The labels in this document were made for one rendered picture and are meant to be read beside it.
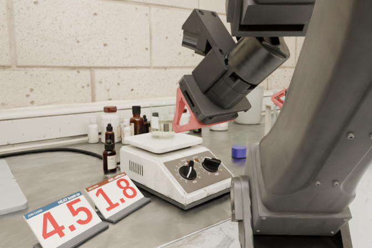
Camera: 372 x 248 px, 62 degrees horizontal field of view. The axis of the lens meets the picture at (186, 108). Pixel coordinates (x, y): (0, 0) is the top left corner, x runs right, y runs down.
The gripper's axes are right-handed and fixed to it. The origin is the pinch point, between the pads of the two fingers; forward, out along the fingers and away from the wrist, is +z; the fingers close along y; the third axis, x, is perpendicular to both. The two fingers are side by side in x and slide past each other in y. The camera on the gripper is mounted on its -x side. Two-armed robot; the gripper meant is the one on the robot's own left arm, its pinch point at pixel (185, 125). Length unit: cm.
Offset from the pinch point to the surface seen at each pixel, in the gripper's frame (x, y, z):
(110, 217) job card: 7.4, 11.2, 11.9
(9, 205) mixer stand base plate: -1.7, 21.8, 22.0
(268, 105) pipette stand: -5.8, -42.8, 11.0
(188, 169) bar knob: 5.6, -1.3, 5.5
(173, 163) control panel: 3.0, -1.3, 8.3
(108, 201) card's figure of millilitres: 4.8, 10.3, 12.9
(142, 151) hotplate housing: -2.2, 0.1, 13.6
